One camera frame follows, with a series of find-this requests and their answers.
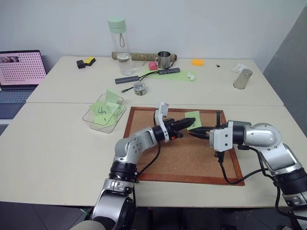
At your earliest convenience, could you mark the light green paper sheet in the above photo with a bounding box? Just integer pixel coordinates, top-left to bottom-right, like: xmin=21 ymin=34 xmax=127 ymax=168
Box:
xmin=141 ymin=67 xmax=198 ymax=84

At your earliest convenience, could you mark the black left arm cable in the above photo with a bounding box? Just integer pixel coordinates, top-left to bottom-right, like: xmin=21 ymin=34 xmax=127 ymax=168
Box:
xmin=130 ymin=142 xmax=162 ymax=209

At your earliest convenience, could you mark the clear plastic box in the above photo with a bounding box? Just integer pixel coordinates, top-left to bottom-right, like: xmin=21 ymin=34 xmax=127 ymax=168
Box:
xmin=82 ymin=93 xmax=126 ymax=134

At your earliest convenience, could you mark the short gray USB hub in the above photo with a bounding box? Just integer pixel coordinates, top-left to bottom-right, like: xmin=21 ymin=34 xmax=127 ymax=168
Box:
xmin=158 ymin=67 xmax=181 ymax=75

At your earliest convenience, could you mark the beige rounded shape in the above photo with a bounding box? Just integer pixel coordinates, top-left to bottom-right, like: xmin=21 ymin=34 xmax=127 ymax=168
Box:
xmin=69 ymin=220 xmax=106 ymax=230

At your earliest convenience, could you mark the laptop with pink screen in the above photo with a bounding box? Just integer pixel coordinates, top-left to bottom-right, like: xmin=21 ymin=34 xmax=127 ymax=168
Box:
xmin=0 ymin=49 xmax=48 ymax=120

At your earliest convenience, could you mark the folded green sticky note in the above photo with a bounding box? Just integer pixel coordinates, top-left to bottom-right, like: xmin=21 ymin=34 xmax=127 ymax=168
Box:
xmin=105 ymin=89 xmax=121 ymax=104

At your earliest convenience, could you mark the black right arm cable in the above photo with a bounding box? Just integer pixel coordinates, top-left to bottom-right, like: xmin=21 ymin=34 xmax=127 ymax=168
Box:
xmin=215 ymin=143 xmax=307 ymax=220

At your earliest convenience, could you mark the round clear pushpin tray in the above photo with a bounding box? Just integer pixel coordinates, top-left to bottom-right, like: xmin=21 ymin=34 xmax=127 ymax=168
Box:
xmin=133 ymin=81 xmax=147 ymax=97

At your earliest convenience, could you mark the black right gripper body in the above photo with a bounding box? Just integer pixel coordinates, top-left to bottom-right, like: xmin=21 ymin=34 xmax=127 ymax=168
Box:
xmin=207 ymin=111 xmax=225 ymax=163

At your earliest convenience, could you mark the clear bottle with green lid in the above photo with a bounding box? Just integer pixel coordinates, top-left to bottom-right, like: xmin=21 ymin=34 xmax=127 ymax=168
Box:
xmin=107 ymin=17 xmax=134 ymax=76

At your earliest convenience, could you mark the brown patterned roll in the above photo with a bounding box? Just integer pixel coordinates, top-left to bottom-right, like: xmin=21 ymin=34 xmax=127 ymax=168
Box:
xmin=111 ymin=51 xmax=178 ymax=61

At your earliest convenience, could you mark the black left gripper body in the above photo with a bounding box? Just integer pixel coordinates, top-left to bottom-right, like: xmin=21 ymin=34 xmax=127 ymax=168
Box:
xmin=165 ymin=118 xmax=184 ymax=142

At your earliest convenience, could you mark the overturned clear glass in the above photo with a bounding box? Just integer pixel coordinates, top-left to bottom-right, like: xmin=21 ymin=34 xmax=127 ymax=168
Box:
xmin=233 ymin=69 xmax=253 ymax=90

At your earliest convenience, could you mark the pale green sticky note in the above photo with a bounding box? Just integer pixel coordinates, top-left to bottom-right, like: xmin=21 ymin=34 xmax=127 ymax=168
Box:
xmin=107 ymin=102 xmax=127 ymax=116

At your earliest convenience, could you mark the crumpled white tissue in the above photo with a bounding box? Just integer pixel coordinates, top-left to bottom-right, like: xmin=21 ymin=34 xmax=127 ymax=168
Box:
xmin=231 ymin=62 xmax=248 ymax=73

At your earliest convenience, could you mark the steel mug with handle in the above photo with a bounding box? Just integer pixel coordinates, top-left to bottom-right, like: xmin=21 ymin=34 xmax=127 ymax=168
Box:
xmin=154 ymin=50 xmax=175 ymax=69

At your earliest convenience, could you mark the green note with short stroke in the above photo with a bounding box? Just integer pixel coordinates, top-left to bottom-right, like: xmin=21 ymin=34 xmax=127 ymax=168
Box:
xmin=93 ymin=113 xmax=116 ymax=126

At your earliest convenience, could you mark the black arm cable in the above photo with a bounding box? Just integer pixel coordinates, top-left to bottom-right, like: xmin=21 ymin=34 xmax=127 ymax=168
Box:
xmin=215 ymin=143 xmax=307 ymax=220
xmin=130 ymin=142 xmax=162 ymax=209

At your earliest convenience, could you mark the wood-framed cork board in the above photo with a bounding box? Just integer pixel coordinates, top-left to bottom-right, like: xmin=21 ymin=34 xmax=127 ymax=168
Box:
xmin=123 ymin=106 xmax=246 ymax=186

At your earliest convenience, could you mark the green note with black scribble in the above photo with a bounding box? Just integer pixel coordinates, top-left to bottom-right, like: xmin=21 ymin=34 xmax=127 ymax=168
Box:
xmin=89 ymin=100 xmax=109 ymax=116

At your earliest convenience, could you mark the long gray USB hub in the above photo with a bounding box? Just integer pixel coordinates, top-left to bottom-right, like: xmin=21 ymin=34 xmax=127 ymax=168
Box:
xmin=114 ymin=75 xmax=140 ymax=85

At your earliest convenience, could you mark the gray partition panel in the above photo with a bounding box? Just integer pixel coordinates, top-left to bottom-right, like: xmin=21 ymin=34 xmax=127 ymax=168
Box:
xmin=262 ymin=6 xmax=307 ymax=113

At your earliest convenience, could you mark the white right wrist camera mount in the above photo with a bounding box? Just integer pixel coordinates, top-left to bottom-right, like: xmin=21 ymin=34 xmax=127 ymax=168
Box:
xmin=209 ymin=121 xmax=235 ymax=152

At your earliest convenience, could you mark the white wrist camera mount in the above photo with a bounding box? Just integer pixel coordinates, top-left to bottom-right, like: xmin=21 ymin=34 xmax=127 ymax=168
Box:
xmin=209 ymin=121 xmax=235 ymax=152
xmin=154 ymin=101 xmax=170 ymax=143

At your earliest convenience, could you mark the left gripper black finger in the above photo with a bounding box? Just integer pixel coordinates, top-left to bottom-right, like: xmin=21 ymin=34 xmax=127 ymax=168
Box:
xmin=176 ymin=117 xmax=197 ymax=127
xmin=176 ymin=122 xmax=196 ymax=132

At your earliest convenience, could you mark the black USB cable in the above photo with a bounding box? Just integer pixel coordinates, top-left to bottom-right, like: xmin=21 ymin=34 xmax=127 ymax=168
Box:
xmin=120 ymin=70 xmax=160 ymax=94

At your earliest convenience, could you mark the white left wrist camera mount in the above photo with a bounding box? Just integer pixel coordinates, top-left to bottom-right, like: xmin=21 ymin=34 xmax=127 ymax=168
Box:
xmin=154 ymin=101 xmax=170 ymax=143

